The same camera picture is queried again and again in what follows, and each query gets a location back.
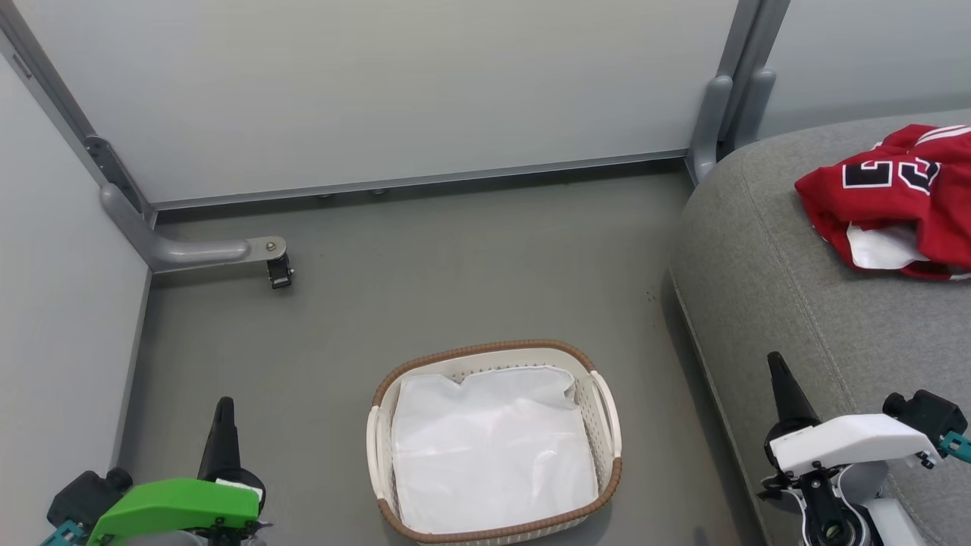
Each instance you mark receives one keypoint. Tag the grey fabric sofa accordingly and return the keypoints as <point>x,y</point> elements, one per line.
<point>766,288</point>

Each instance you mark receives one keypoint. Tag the grey partition bottom rail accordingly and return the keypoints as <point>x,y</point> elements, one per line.
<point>417,182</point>

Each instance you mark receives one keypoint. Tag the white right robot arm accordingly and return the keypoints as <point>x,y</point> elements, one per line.
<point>899,527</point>

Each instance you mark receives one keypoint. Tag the red and white jersey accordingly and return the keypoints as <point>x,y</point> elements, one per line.
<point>895,189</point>

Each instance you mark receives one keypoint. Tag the grey partition corner post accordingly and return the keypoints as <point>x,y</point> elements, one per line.
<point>45,83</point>

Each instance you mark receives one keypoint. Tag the white basket with brown rim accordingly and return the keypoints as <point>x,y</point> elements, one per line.
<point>493,350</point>

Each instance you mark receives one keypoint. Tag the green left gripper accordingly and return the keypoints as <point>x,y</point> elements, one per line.
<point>178,504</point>

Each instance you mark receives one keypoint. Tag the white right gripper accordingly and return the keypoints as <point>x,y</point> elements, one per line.
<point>850,440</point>

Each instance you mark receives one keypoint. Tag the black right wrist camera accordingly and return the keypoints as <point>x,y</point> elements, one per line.
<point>925,417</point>

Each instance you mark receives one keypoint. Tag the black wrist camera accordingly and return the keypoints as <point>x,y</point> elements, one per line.
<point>87,497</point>
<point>925,417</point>

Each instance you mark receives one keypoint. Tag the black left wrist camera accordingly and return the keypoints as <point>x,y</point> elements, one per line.
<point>87,497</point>

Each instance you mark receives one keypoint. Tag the grey partition post with feet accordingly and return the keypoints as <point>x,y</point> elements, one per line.
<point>711,121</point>

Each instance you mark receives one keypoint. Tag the white cloth basket liner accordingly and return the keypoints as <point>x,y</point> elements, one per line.
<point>493,455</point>

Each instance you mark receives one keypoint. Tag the black caster wheel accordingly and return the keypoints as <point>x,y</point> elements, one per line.
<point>279,271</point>

